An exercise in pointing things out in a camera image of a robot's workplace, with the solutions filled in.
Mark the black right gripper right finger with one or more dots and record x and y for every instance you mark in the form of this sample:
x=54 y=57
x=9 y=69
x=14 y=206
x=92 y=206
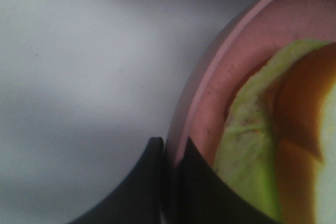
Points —
x=204 y=198

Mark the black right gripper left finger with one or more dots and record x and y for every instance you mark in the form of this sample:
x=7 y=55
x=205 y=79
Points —
x=137 y=199

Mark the white bread sandwich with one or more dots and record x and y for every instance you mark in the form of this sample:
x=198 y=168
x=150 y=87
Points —
x=278 y=147

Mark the pink round plate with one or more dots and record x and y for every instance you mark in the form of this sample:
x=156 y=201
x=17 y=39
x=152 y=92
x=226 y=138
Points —
x=247 y=42

